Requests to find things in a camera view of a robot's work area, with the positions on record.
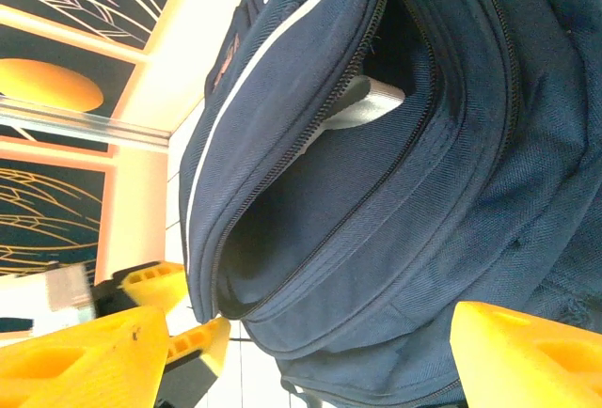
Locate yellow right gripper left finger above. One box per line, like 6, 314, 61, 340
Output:
0, 305, 169, 408

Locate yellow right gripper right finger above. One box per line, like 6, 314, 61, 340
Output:
450, 300, 602, 408

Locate navy blue backpack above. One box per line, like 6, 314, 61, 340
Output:
178, 0, 602, 408

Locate white sketch drawing book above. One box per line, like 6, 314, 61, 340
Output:
300, 74, 407, 158

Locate aluminium corner post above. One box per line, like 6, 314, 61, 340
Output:
0, 100, 171, 149

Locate orange oval feather wall panel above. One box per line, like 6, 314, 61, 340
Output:
0, 24, 138, 120

